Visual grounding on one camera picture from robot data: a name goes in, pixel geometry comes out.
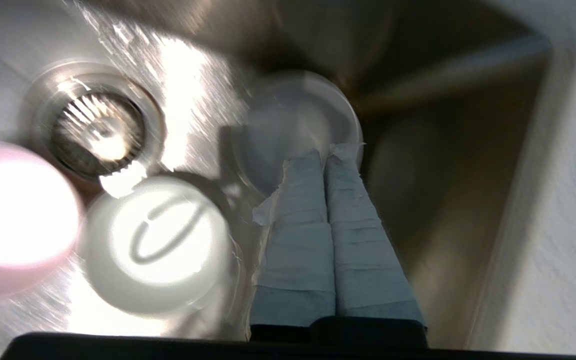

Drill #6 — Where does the small white bowl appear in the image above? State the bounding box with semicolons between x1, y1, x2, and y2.
78;175;234;318

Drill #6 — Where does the round metal drain strainer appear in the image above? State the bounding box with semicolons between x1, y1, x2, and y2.
20;60;166;183

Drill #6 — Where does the right gripper tissue-wrapped right finger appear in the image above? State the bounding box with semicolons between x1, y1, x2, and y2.
324;143;426;327

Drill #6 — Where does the small grey bowl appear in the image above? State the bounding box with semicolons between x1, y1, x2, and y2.
230;70;365;198

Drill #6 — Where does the small pink bowl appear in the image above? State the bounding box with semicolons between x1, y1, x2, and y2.
0;140;84;299

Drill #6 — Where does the right gripper tissue-wrapped left finger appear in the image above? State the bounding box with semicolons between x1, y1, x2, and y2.
247;149;337;328

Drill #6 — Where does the stainless steel sink basin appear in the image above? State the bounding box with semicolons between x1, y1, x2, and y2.
0;0;574;351

